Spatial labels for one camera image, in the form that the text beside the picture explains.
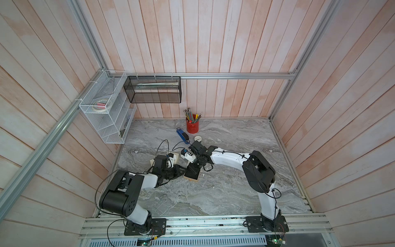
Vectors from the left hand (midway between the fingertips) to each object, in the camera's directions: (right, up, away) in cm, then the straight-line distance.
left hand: (186, 172), depth 90 cm
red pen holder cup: (+4, +27, +16) cm, 32 cm away
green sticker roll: (+8, +20, +17) cm, 27 cm away
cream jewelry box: (-6, +9, -1) cm, 10 cm away
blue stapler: (-2, +22, +14) cm, 26 cm away
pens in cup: (+1, +37, +11) cm, 39 cm away
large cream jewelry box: (+4, +1, -8) cm, 9 cm away
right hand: (+2, +2, +2) cm, 4 cm away
